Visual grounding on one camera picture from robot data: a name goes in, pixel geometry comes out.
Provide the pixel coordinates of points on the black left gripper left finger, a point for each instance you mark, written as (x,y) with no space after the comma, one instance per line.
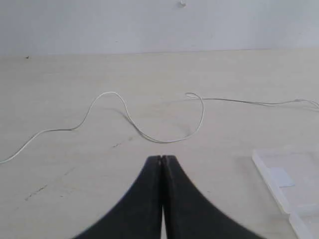
(138,214)

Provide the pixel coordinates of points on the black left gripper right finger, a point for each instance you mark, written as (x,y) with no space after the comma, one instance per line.
(188,214)

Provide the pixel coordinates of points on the clear plastic storage box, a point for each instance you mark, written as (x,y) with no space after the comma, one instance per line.
(291,174)

